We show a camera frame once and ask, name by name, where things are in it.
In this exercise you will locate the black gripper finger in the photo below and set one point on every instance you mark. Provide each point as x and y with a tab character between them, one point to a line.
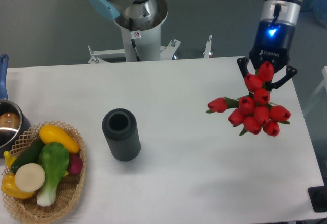
289	74
242	63

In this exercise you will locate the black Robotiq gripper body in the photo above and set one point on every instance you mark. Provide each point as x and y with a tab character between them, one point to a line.
272	42

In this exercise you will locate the red tulip bouquet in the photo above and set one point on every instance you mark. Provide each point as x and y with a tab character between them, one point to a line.
254	111

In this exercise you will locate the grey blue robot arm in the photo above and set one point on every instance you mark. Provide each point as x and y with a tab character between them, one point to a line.
140	23

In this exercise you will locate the dark grey ribbed vase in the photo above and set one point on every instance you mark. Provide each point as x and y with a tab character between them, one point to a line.
120	129

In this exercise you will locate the black device at table edge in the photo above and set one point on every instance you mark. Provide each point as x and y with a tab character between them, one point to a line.
318	198

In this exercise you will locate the purple red radish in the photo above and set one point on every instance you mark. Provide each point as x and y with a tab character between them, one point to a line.
75	164

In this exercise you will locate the yellow squash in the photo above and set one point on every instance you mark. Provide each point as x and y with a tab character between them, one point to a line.
51	133

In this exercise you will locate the green bok choy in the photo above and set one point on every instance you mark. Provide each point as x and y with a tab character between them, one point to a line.
54	159

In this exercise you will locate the green cucumber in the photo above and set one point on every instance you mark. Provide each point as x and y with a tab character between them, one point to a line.
30	155

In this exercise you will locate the yellow banana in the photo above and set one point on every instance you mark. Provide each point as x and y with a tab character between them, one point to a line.
9	159

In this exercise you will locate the woven wicker basket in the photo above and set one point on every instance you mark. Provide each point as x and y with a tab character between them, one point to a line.
68	191

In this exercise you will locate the yellow bell pepper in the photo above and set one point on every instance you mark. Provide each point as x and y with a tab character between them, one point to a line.
10	188

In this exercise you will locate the white frame at right edge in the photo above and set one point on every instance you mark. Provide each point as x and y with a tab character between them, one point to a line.
318	93

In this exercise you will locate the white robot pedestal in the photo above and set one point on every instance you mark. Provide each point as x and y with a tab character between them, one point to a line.
138	46

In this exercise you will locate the blue handled saucepan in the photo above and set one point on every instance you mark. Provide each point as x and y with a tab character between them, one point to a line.
13	121

